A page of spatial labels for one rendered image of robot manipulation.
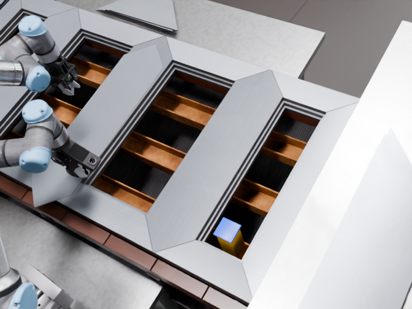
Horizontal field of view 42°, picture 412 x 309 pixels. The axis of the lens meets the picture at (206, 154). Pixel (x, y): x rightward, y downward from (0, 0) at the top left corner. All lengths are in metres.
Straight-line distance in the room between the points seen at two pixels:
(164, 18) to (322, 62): 1.09
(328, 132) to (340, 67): 1.32
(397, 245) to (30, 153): 0.94
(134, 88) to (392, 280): 1.11
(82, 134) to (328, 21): 1.80
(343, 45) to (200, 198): 1.70
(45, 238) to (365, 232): 1.12
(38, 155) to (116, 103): 0.53
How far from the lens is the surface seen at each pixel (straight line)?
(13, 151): 1.51
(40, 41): 1.78
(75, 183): 1.79
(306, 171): 1.63
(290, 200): 1.59
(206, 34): 2.19
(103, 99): 1.95
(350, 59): 3.04
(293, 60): 2.04
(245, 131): 1.73
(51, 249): 1.94
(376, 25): 3.21
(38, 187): 1.84
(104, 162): 1.83
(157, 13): 2.28
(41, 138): 1.49
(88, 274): 1.85
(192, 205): 1.62
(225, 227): 1.55
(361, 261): 1.29
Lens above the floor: 2.28
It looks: 56 degrees down
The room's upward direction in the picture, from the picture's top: 20 degrees counter-clockwise
